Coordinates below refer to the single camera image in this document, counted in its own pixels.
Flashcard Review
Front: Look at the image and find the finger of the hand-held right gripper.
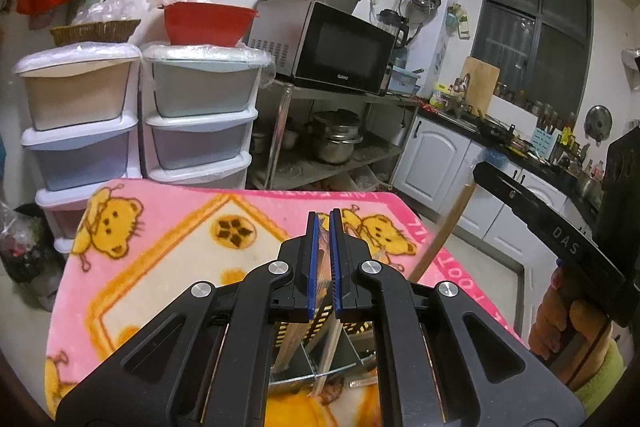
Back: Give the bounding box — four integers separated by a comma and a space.
472, 161, 540, 215

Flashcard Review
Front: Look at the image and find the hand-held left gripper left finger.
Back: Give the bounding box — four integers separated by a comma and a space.
55, 210, 321, 427

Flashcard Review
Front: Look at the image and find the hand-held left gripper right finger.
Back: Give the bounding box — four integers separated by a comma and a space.
329, 208, 586, 427

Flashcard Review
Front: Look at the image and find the dark green utensil holder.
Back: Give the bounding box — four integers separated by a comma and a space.
270, 319, 381, 393

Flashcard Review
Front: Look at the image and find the bare wooden chopstick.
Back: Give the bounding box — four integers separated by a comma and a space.
407, 182, 478, 283

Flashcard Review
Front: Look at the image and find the person's right forearm green sleeve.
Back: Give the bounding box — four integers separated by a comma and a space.
570, 347, 626, 418

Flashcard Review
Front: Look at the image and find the person's right hand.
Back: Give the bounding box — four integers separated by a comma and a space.
527, 264, 613, 373

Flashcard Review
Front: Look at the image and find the steel kettle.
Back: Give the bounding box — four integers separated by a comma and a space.
575, 174, 602, 201

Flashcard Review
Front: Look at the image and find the blue knife block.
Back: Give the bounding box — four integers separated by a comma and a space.
530, 127, 557, 161

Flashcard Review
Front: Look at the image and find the white kitchen cabinet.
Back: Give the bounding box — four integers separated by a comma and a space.
390, 107, 596, 258

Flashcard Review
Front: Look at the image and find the hanging steel pot lid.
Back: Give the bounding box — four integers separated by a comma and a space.
585, 104, 614, 141

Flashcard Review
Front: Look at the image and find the wooden cutting board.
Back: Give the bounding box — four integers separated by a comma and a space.
457, 56, 501, 117

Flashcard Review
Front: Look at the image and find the kitchen faucet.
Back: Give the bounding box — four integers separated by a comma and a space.
450, 74, 474, 106

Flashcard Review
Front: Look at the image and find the steel pot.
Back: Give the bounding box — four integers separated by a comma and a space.
312, 110, 364, 165

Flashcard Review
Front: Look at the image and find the pink printed blanket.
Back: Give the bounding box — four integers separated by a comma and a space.
44, 177, 531, 427

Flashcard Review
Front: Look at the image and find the blue plastic container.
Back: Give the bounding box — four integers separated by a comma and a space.
389, 67, 421, 94

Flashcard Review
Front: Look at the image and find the metal kitchen rack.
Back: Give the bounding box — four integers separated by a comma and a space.
247, 80, 421, 193

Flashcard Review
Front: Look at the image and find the dark framed window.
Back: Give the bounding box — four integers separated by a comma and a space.
470, 0, 594, 114

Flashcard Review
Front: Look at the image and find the black blender jug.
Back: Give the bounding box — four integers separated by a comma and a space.
377, 8, 409, 49

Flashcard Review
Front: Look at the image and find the hanging metal colander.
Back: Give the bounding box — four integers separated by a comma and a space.
410, 0, 442, 24

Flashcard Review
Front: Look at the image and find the white drawer tower grey top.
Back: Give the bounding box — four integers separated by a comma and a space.
141, 41, 275, 192

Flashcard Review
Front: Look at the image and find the black microwave oven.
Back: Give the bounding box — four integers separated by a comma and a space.
247, 0, 398, 96

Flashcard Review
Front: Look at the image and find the red plastic basin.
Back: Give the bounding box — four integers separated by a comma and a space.
162, 2, 261, 48

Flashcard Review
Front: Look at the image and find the dark plastic bag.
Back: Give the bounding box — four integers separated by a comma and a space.
0, 202, 54, 308

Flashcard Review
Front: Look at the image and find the white drawer tower beige top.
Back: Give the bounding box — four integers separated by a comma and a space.
14, 41, 142, 258

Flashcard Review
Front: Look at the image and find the wicker basket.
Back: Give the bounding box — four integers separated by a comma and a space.
50, 20, 142, 48

